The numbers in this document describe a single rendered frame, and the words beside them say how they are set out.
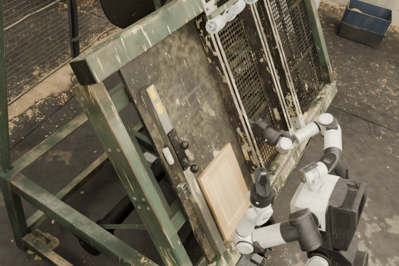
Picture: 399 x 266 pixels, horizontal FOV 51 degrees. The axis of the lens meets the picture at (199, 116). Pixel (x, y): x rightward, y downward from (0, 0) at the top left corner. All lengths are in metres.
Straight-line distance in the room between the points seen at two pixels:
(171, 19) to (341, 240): 1.24
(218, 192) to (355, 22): 4.44
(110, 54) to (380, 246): 2.88
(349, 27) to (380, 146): 2.15
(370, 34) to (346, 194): 4.47
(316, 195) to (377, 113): 3.19
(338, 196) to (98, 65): 1.17
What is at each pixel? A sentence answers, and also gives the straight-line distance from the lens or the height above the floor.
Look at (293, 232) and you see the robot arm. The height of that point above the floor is 1.31.
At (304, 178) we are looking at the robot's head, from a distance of 1.92.
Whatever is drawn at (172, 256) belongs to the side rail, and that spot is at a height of 1.10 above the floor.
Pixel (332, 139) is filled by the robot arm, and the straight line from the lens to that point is 2.26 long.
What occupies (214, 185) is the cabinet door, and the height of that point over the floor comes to 1.15.
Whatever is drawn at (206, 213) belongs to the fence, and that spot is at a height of 1.12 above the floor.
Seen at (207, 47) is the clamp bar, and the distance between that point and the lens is 2.10.
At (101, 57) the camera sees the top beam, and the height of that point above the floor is 1.91.
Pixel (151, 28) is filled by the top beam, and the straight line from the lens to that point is 1.71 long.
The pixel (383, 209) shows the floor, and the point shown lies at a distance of 4.07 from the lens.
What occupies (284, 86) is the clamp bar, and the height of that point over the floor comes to 1.20.
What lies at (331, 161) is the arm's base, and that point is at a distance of 2.15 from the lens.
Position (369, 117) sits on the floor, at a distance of 4.98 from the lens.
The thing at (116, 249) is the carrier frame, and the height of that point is 0.79.
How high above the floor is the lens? 2.77
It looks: 41 degrees down
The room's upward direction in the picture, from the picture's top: 11 degrees clockwise
